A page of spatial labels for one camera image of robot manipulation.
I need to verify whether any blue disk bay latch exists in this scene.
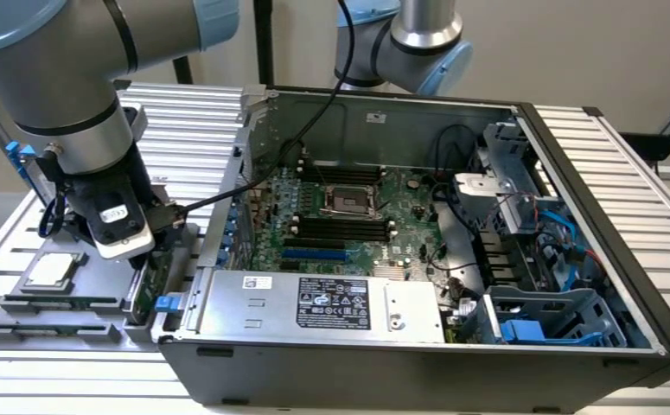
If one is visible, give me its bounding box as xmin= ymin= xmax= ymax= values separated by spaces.
xmin=498 ymin=318 xmax=548 ymax=346

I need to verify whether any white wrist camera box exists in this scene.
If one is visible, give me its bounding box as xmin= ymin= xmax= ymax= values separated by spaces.
xmin=88 ymin=195 xmax=158 ymax=261

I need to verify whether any blue sata wire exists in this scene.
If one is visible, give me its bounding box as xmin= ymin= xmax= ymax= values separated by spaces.
xmin=533 ymin=206 xmax=593 ymax=299

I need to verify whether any black ram slot bank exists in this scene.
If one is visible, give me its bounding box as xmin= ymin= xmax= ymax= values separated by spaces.
xmin=291 ymin=214 xmax=398 ymax=244
xmin=298 ymin=157 xmax=385 ymax=186

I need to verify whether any grey disk bay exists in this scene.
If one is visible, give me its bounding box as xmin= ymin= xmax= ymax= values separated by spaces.
xmin=480 ymin=283 xmax=628 ymax=348

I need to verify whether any grey parts rack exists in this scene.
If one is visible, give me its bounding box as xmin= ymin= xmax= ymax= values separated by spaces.
xmin=0 ymin=219 xmax=211 ymax=352

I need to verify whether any silver drive cage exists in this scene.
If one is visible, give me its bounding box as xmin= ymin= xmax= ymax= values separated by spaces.
xmin=453 ymin=121 xmax=564 ymax=237

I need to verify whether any black camera cable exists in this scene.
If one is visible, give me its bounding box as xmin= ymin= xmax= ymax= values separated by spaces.
xmin=182 ymin=0 xmax=366 ymax=214

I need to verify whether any silver power supply unit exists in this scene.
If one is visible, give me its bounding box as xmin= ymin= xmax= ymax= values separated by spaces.
xmin=194 ymin=269 xmax=450 ymax=345

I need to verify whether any black open pc case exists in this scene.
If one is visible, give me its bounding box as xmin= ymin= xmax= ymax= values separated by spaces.
xmin=156 ymin=83 xmax=670 ymax=408

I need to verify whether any silver cpu chip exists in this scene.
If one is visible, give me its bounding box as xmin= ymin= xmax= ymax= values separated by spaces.
xmin=22 ymin=252 xmax=79 ymax=291

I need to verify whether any black internal power wire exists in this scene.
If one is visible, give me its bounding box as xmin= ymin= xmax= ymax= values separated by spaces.
xmin=430 ymin=124 xmax=481 ymax=204

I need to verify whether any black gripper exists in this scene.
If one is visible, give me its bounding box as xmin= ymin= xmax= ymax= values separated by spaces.
xmin=60 ymin=144 xmax=190 ymax=271

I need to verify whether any black vertical stand post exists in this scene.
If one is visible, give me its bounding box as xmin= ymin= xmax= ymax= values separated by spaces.
xmin=251 ymin=0 xmax=277 ymax=86

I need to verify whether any cpu socket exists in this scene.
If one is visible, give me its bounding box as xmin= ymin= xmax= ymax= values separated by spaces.
xmin=321 ymin=184 xmax=383 ymax=219

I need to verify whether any blue expansion slot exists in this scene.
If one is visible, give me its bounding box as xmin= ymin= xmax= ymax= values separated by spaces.
xmin=279 ymin=246 xmax=353 ymax=264

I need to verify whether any green gpu card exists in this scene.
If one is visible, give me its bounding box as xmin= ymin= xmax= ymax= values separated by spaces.
xmin=128 ymin=250 xmax=172 ymax=326

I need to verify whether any silver chipset heatsink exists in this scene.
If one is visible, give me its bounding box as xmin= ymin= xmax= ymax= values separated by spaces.
xmin=373 ymin=264 xmax=410 ymax=283

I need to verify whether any green motherboard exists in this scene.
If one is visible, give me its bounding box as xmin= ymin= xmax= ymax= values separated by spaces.
xmin=241 ymin=162 xmax=489 ymax=309

